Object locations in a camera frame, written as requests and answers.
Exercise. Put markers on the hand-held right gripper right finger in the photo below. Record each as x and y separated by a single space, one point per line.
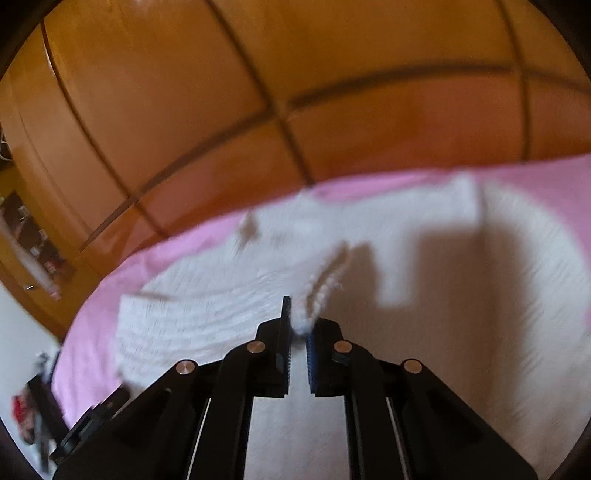
315 369

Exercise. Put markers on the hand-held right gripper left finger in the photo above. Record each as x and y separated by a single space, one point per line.
285 355

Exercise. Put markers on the white knit sweater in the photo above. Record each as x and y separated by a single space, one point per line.
415 286

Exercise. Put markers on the dark chair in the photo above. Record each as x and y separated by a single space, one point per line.
44 415

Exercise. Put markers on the red cloth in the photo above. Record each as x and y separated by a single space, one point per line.
19 410

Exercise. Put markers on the cluttered wooden shelf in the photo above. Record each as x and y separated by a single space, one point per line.
32 240

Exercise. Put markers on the wooden wardrobe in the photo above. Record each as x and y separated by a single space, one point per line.
231 101

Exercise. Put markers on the pink bed sheet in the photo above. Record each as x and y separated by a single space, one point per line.
531 184

